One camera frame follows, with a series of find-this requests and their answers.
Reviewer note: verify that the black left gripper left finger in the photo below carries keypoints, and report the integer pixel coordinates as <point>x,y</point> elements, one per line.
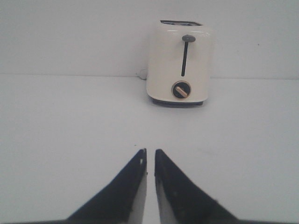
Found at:
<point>122,200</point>

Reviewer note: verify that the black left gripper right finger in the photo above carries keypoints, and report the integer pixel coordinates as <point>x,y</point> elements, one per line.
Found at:
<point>180,201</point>

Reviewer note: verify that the cream white toaster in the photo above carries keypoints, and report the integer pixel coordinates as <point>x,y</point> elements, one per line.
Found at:
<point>179,65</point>

